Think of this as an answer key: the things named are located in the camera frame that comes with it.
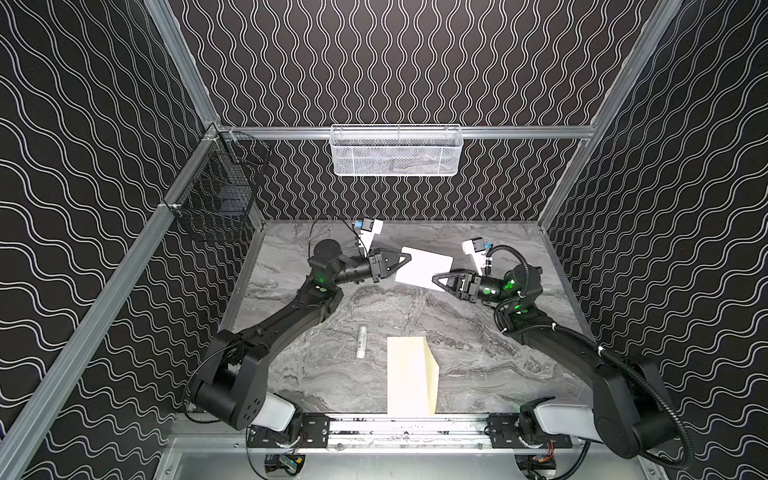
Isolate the white paper letter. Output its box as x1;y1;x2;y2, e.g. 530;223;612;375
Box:
395;247;453;291

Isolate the cream envelope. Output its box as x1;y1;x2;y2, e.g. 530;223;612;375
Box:
387;337;440;418

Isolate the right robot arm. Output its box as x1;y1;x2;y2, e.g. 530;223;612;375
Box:
432;265;693;469

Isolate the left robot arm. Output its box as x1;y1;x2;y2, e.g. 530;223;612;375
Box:
186;239;412;432

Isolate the white glue stick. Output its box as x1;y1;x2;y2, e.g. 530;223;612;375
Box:
356;325;368;360

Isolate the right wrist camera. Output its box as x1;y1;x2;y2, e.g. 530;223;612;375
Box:
462;237;492;276

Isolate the white wire mesh basket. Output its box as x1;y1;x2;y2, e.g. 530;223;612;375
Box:
329;124;464;177

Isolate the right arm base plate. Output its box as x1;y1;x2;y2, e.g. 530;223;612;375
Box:
483;413;573;450

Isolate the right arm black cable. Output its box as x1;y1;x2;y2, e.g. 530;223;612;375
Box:
485;244;695;472

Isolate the black wire basket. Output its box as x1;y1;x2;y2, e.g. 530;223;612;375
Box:
169;125;275;244

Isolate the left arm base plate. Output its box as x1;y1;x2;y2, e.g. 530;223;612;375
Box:
246;413;331;449

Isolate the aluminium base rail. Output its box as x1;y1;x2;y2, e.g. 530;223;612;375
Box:
167;411;652;454

